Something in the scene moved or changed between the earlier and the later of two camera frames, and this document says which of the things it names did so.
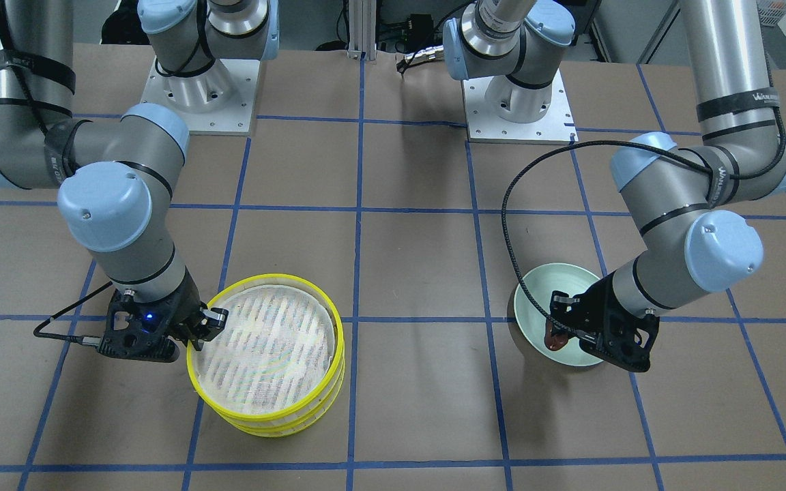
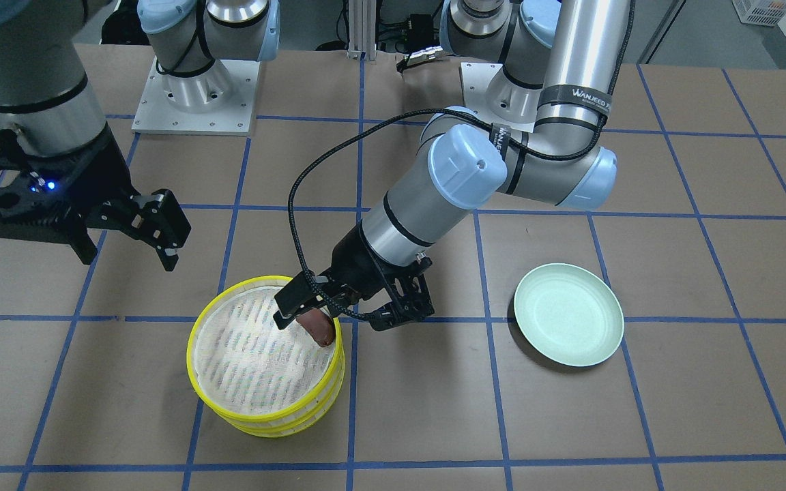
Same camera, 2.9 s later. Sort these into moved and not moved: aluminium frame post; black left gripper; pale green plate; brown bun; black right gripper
Moved: black left gripper; black right gripper; brown bun
Not moved: aluminium frame post; pale green plate
